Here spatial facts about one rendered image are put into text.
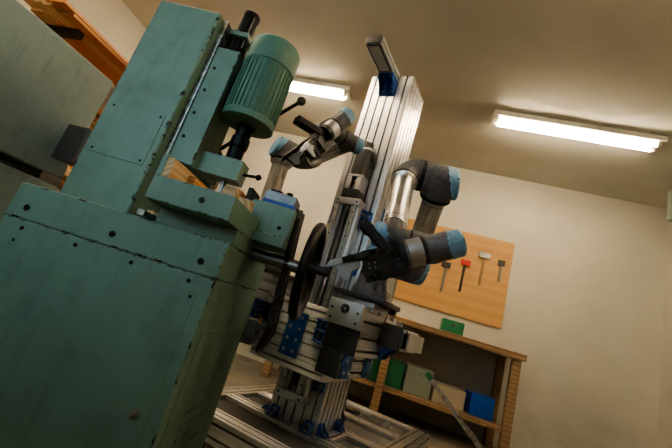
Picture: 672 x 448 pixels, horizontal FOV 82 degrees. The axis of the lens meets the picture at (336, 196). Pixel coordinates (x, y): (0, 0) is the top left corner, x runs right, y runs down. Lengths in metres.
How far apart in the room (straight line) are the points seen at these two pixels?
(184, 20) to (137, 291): 0.88
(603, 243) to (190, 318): 4.41
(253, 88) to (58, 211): 0.63
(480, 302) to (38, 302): 3.88
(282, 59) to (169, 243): 0.69
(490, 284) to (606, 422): 1.51
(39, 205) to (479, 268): 3.94
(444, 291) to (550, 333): 1.07
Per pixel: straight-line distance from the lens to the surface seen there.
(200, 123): 1.29
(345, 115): 1.56
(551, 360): 4.56
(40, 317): 1.15
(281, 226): 1.12
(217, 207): 0.93
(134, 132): 1.30
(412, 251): 1.00
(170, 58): 1.40
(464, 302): 4.37
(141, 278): 1.03
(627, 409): 4.80
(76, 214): 1.16
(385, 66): 2.15
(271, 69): 1.32
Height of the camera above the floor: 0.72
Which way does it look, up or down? 16 degrees up
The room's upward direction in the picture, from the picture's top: 17 degrees clockwise
